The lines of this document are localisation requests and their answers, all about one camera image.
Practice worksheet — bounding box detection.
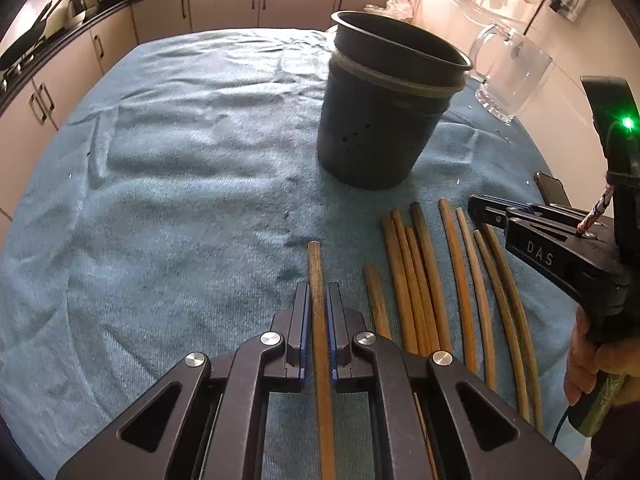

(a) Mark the person's right hand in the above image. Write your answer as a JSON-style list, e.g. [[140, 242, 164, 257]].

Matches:
[[563, 306, 640, 406]]

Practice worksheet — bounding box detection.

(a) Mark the short wooden chopstick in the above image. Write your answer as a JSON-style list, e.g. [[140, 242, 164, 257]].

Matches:
[[363, 263, 392, 339]]

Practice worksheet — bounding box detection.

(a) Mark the black smartphone brown case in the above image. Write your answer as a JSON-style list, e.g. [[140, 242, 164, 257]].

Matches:
[[534, 171, 572, 208]]

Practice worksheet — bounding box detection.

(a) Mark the dark-tipped wooden chopstick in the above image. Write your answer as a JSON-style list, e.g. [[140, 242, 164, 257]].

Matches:
[[410, 202, 452, 352]]

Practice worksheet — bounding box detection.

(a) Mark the clear glass mug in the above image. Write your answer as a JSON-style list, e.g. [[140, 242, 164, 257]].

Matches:
[[469, 23, 552, 124]]

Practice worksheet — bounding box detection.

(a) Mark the dark utensil holder cup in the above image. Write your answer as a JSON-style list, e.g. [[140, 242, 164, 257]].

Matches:
[[317, 11, 473, 190]]

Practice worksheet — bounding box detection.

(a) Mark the blue towel table cloth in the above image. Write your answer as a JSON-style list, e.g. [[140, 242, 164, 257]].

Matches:
[[1, 29, 547, 479]]

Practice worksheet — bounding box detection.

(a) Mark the black wok pan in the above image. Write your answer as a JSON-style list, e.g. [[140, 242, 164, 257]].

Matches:
[[0, 1, 52, 70]]

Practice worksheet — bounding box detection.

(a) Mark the white wall power strip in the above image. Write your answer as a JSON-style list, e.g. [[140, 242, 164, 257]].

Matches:
[[549, 0, 589, 23]]

